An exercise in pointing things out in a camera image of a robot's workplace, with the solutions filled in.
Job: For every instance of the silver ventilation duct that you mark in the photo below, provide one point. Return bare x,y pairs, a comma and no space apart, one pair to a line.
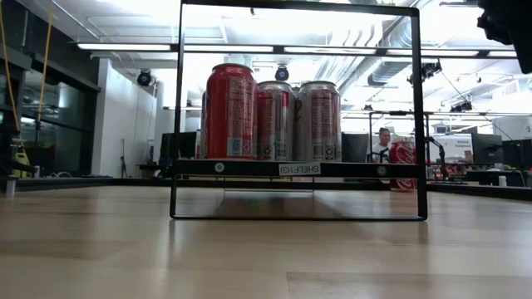
386,70

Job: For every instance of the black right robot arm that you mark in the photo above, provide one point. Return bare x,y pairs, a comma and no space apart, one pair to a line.
511,29

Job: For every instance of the thin black floor stand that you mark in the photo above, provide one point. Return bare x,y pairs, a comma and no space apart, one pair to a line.
123,160

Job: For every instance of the black ceiling track light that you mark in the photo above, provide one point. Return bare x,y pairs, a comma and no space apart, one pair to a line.
428,70
461,107

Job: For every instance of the black monitor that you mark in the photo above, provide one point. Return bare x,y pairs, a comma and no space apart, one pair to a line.
355,147
183,145
517,153
486,147

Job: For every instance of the long ceiling light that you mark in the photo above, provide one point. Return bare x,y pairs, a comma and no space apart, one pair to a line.
228,48
432,52
124,47
500,53

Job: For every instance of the white sign board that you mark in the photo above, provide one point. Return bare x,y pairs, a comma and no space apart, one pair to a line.
455,147

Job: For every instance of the silver soda can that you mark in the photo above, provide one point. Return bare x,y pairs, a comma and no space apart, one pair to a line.
276,124
319,124

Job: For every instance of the red white box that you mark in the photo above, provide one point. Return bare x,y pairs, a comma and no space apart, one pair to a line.
198,145

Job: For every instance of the black ceiling spotlight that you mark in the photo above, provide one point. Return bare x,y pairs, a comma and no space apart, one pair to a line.
144,78
282,74

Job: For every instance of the white cup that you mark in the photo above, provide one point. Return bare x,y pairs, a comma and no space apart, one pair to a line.
36,171
10,187
502,180

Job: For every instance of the black background robot arm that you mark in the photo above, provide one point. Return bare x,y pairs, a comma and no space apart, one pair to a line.
438,153

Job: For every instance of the person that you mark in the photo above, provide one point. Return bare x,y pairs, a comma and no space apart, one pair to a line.
381,145

